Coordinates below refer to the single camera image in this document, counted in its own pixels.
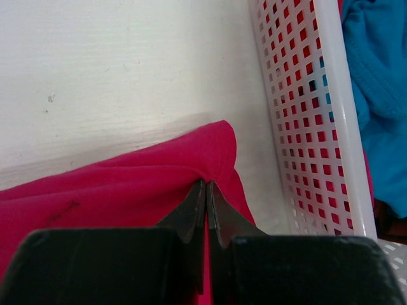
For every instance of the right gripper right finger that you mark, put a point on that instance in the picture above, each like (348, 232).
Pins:
(251, 267)

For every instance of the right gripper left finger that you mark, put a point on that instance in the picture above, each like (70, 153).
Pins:
(162, 264)

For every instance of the crimson red t shirt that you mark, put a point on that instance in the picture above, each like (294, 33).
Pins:
(137, 189)

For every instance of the dark red t shirt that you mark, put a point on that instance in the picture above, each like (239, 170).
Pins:
(388, 226)

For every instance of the white plastic basket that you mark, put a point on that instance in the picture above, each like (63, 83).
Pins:
(274, 217)

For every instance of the bright red t shirt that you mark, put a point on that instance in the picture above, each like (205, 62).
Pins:
(302, 117)

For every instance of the blue t shirt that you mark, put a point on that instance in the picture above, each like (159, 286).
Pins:
(374, 34)

